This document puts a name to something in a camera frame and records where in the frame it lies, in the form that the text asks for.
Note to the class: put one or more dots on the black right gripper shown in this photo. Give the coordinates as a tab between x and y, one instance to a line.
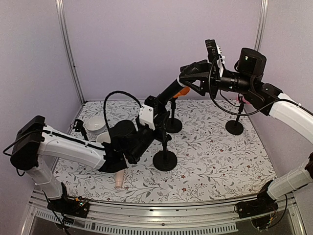
212	82

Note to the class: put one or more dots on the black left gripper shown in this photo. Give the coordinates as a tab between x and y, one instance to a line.
156	113

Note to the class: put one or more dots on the orange microphone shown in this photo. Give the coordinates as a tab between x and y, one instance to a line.
183	92

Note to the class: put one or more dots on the black microphone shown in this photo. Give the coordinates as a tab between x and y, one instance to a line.
170	92

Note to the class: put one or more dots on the tall black mic stand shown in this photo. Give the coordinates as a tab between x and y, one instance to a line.
165	160

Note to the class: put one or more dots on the pink microphone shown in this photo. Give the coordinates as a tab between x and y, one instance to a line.
241	99

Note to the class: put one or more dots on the short black mic stand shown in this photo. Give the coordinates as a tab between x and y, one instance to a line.
234	126

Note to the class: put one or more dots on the beige microphone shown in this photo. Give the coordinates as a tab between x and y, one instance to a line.
119	178

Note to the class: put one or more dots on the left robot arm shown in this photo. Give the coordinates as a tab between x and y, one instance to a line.
128	141

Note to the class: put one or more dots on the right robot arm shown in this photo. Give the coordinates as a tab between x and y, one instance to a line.
264	97

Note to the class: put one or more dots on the light blue mug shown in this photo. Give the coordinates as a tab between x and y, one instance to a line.
103	137

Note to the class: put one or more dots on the white ceramic bowl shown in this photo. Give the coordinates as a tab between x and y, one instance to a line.
96	125

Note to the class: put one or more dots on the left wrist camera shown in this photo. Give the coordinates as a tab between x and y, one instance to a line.
146	113

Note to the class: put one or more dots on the right aluminium frame post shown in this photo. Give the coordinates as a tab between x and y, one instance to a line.
261	24

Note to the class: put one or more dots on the aluminium frame post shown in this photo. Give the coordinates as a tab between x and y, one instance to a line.
69	55
261	24

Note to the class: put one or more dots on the aluminium front rail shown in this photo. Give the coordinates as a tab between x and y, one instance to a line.
199	218

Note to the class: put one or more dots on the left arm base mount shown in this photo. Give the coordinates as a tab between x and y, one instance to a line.
78	207

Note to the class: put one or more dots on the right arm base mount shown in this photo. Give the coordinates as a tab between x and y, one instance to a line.
262	204

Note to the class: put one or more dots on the left aluminium frame post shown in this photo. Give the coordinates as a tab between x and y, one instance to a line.
69	55

